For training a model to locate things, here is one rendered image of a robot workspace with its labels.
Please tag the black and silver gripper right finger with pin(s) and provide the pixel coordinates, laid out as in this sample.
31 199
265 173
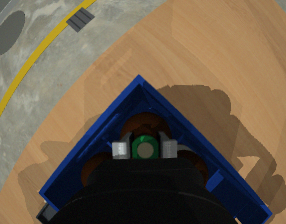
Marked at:
169 146

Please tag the blue bottle crate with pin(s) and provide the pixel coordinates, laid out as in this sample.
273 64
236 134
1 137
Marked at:
140 96

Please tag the brown glass bottle with blue label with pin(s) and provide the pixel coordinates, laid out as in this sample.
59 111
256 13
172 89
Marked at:
145 125

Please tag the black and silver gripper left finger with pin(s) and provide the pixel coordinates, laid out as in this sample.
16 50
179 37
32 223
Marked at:
123 149

